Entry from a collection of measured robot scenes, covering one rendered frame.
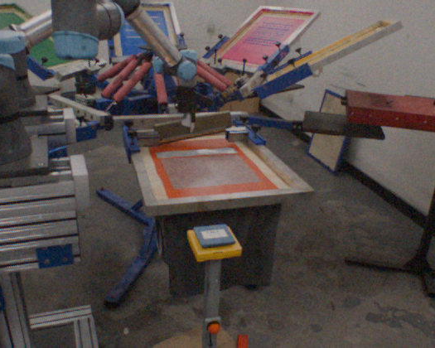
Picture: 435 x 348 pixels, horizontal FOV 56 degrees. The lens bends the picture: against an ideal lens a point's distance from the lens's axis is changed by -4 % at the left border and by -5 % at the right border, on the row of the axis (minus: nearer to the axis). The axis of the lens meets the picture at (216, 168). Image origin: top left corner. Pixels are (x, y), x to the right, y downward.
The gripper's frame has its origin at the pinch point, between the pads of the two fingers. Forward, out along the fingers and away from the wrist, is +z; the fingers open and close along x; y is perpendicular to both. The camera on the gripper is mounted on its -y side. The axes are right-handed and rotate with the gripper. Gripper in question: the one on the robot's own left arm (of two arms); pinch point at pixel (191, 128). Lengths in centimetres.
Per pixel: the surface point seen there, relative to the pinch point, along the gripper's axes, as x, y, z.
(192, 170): 31.1, 6.5, 7.4
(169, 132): 1.0, 10.4, 0.9
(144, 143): 7.3, 22.5, 3.5
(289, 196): 65, -20, 5
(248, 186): 50, -10, 7
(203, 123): 1.6, -5.1, -2.9
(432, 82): -68, -200, -8
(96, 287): -27, 50, 103
